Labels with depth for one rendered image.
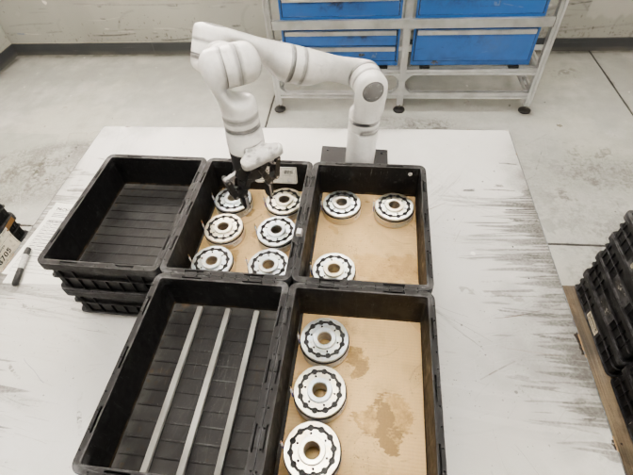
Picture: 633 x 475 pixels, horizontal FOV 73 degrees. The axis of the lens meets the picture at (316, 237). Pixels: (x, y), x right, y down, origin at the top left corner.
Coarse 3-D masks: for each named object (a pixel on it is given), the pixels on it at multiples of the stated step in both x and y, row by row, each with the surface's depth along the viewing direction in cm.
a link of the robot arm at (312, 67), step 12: (300, 48) 105; (300, 60) 104; (312, 60) 105; (324, 60) 108; (336, 60) 111; (348, 60) 113; (360, 60) 114; (300, 72) 105; (312, 72) 106; (324, 72) 109; (336, 72) 113; (348, 72) 115; (300, 84) 109; (312, 84) 111; (348, 84) 119
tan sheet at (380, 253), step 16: (320, 208) 118; (368, 208) 117; (320, 224) 114; (336, 224) 114; (352, 224) 114; (368, 224) 113; (320, 240) 110; (336, 240) 110; (352, 240) 110; (368, 240) 110; (384, 240) 109; (400, 240) 109; (416, 240) 109; (352, 256) 106; (368, 256) 106; (384, 256) 106; (400, 256) 106; (416, 256) 105; (368, 272) 103; (384, 272) 103; (400, 272) 103; (416, 272) 102
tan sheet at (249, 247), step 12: (252, 192) 124; (264, 192) 124; (300, 192) 123; (264, 204) 121; (252, 216) 118; (264, 216) 117; (252, 228) 115; (204, 240) 113; (252, 240) 112; (240, 252) 109; (252, 252) 109; (288, 252) 109; (240, 264) 107
